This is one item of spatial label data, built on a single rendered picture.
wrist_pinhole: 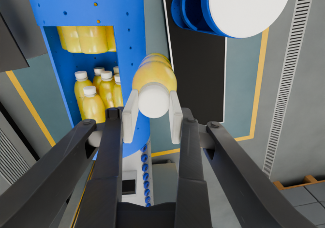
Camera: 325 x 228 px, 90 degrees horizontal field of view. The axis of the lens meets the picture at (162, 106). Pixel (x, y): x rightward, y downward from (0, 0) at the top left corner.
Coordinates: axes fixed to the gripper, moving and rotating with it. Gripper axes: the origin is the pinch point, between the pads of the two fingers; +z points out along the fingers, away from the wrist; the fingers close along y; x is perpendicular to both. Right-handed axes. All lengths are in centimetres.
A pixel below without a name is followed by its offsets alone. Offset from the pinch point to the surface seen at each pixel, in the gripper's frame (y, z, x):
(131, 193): -11, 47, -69
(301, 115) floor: 190, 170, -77
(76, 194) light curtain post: -47, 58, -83
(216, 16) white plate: 20, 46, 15
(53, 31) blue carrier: -31, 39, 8
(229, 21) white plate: 25, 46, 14
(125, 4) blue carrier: -7.4, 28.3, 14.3
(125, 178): -16, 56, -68
